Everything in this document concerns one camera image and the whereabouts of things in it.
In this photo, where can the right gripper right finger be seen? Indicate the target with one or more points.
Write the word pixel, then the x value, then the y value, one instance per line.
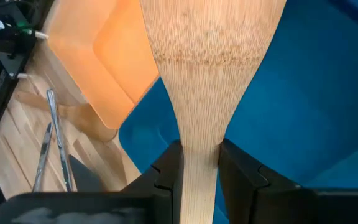
pixel 238 174

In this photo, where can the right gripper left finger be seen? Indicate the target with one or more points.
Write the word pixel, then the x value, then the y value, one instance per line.
pixel 172 174

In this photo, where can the silver fork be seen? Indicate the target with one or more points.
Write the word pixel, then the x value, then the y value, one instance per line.
pixel 57 133

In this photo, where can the silver table knife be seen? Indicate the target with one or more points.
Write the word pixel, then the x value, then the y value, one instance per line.
pixel 43 152

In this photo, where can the blue plastic bin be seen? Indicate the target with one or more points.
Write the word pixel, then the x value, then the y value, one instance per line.
pixel 306 109

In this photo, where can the brown wooden spatula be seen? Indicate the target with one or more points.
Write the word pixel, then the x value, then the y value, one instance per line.
pixel 82 119

